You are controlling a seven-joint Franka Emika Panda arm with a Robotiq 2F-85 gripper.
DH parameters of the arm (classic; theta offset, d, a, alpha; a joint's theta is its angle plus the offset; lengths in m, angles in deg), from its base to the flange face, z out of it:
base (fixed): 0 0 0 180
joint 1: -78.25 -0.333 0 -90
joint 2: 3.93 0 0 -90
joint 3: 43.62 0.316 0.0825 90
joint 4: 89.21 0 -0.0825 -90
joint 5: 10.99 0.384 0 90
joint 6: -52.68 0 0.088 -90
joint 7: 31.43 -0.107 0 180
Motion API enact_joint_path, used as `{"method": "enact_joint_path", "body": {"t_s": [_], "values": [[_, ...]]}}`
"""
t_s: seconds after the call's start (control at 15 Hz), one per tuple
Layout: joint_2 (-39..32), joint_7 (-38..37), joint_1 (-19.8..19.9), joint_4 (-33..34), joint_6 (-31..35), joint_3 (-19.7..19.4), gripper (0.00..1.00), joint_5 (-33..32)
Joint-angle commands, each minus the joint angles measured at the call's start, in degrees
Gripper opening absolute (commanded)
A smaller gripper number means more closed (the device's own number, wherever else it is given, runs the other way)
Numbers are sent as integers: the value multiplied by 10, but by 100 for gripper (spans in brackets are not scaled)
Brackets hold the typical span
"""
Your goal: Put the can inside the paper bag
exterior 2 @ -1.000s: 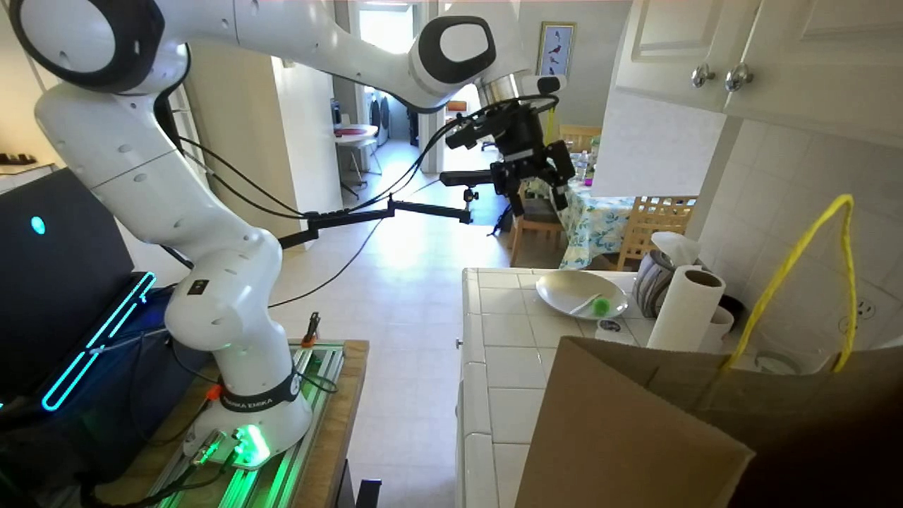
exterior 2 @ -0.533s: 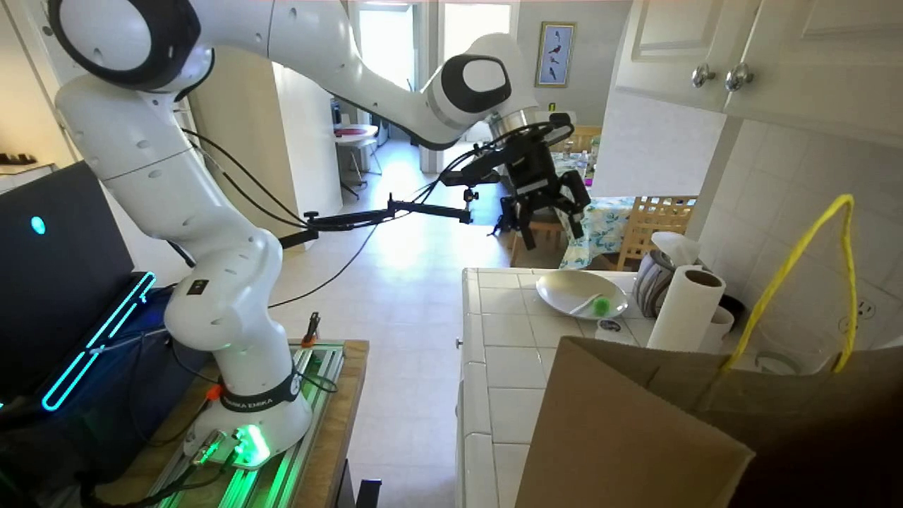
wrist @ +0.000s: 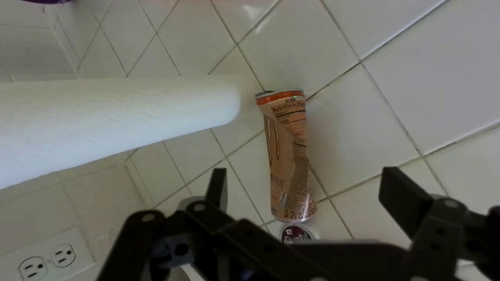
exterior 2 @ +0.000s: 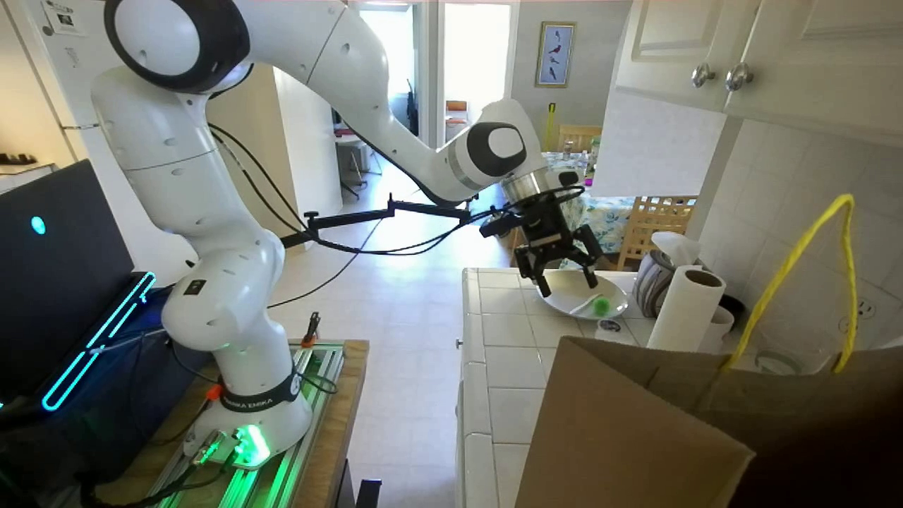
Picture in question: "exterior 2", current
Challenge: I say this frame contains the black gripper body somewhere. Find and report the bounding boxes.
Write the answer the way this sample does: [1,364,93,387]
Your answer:
[509,182,584,259]

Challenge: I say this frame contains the brown McDelivery paper bag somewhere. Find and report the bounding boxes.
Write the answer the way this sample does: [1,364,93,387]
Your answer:
[512,191,903,508]

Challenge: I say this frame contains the white round plate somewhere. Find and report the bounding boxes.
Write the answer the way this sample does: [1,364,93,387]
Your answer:
[535,266,632,325]

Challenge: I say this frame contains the wooden chair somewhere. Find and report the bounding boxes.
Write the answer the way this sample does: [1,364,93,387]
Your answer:
[614,191,700,271]

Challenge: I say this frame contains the yellow bottle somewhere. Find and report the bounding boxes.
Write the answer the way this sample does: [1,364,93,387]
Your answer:
[542,98,560,151]

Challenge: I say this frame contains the white paper towel roll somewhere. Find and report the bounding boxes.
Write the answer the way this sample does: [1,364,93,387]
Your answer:
[645,266,728,355]

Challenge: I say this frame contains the wooden table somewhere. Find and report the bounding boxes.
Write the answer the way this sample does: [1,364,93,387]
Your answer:
[93,335,373,508]

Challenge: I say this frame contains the beige tall cabinet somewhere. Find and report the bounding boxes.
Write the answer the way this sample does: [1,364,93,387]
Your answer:
[206,64,347,237]

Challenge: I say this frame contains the black laptop cyan lights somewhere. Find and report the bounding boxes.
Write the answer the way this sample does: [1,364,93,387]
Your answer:
[0,154,162,427]

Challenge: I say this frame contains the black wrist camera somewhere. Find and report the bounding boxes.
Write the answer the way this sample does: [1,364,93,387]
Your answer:
[477,208,523,240]

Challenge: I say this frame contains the black cable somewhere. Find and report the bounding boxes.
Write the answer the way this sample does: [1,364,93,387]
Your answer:
[206,120,491,312]

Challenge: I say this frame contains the framed wall picture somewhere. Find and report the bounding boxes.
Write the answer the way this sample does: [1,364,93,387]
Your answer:
[533,20,579,89]

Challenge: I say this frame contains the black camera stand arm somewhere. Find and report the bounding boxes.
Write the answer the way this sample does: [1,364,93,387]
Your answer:
[279,194,491,252]

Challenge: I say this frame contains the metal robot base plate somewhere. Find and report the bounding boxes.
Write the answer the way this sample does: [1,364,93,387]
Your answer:
[152,341,349,508]

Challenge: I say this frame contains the white upper wall cabinet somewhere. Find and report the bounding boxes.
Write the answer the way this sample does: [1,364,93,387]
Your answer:
[607,0,903,149]

